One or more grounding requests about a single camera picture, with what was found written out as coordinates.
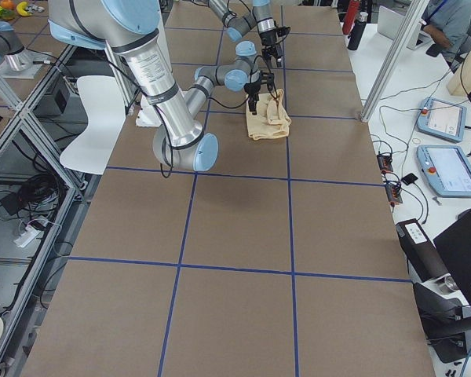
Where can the seated person in grey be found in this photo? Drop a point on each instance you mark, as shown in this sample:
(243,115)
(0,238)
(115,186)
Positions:
(447,22)

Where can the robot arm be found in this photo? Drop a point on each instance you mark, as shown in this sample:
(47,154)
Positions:
(258,16)
(131,30)

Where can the red water bottle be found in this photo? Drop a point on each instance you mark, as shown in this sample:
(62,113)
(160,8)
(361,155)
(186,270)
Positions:
(350,16)

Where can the lower blue teach pendant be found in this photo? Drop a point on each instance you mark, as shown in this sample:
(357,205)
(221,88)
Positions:
(446,169)

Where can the yellow long sleeve shirt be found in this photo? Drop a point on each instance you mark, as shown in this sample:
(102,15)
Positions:
(271,120)

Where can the black water bottle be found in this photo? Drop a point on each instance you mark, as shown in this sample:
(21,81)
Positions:
(357,31)

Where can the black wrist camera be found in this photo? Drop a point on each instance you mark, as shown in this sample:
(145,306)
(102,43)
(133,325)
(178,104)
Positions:
(267,79)
(282,32)

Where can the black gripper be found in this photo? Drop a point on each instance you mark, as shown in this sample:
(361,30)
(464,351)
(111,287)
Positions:
(253,89)
(268,40)

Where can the blue teach pendant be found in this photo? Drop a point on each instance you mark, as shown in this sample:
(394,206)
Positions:
(446,169)
(442,119)

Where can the upper blue teach pendant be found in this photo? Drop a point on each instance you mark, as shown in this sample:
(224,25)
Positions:
(442,119)

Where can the white plastic chair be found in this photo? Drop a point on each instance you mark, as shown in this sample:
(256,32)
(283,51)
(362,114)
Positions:
(105,109)

